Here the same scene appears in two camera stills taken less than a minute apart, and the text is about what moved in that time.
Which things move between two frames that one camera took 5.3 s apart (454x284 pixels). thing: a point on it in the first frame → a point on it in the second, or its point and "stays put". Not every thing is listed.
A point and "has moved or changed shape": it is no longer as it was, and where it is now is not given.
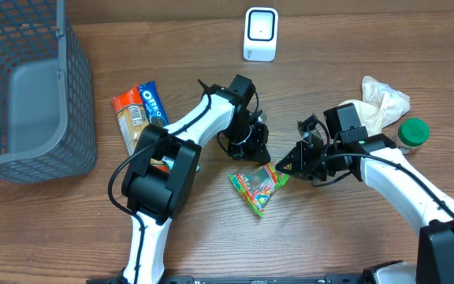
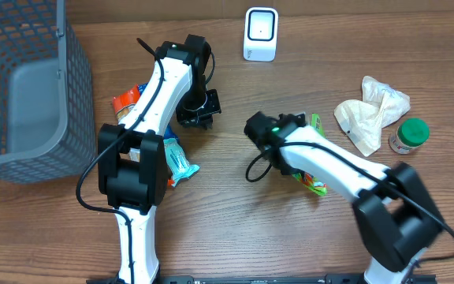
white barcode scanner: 260,34 stays put
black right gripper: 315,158 → 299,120
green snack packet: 257,184 has moved or changed shape
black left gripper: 258,151 → 204,120
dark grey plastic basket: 35,117 stays put
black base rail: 332,278 stays put
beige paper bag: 380,104 stays put
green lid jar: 411,134 stays put
